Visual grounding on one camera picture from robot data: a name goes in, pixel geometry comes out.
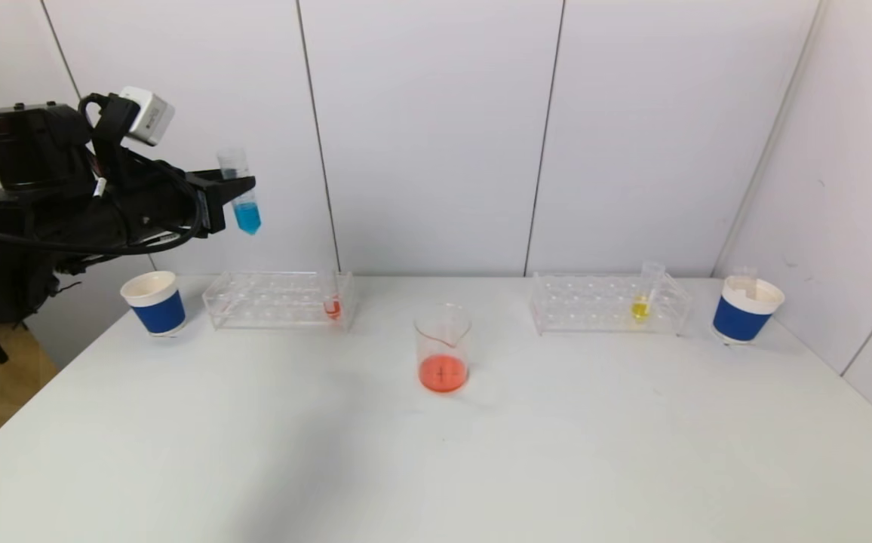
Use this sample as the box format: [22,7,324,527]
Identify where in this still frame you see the blue and white paper cup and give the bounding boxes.
[711,275,786,347]
[120,270,187,338]

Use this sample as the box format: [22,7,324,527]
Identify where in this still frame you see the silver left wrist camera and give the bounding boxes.
[118,86,177,147]

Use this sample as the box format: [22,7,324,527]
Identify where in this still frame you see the clear glass beaker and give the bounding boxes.
[413,302,473,394]

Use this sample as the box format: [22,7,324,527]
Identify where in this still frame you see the test tube with yellow liquid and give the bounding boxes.
[629,261,666,324]

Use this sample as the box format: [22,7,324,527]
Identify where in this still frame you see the test tube with blue liquid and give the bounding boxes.
[217,149,263,236]

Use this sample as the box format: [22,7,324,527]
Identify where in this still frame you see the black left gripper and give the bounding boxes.
[124,159,256,242]

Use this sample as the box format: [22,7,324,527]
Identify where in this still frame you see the black camera cable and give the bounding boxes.
[0,93,209,258]

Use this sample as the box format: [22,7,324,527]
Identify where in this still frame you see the clear acrylic test tube rack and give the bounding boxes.
[530,271,694,337]
[203,271,356,333]

